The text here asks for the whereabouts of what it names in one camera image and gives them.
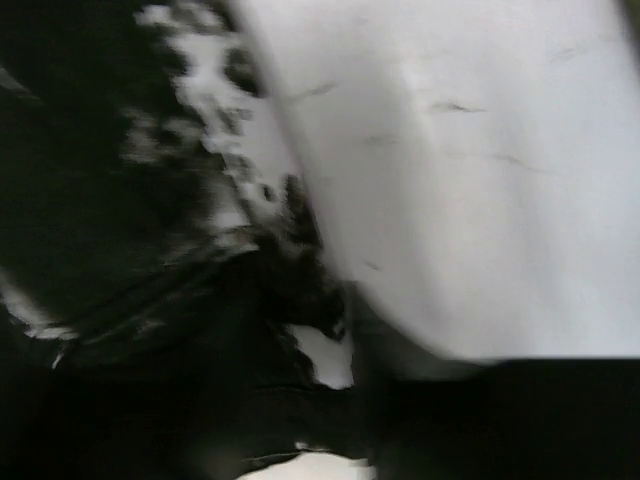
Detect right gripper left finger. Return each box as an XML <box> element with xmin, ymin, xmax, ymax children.
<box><xmin>1</xmin><ymin>359</ymin><xmax>300</xmax><ymax>479</ymax></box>

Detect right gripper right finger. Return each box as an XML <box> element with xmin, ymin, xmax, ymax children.
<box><xmin>354</xmin><ymin>359</ymin><xmax>639</xmax><ymax>479</ymax></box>

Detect black white tie-dye trousers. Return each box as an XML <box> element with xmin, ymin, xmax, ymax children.
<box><xmin>1</xmin><ymin>1</ymin><xmax>367</xmax><ymax>478</ymax></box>

